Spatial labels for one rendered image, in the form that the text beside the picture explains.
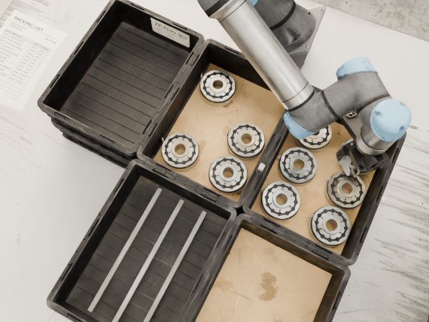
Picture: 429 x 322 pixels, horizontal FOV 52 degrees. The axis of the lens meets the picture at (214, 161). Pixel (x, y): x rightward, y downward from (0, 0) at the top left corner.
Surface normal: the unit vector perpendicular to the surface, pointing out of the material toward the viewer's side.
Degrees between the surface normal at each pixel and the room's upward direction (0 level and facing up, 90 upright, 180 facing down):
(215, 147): 0
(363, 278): 0
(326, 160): 0
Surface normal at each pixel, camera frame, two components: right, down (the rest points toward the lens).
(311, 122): -0.18, 0.52
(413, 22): 0.03, -0.32
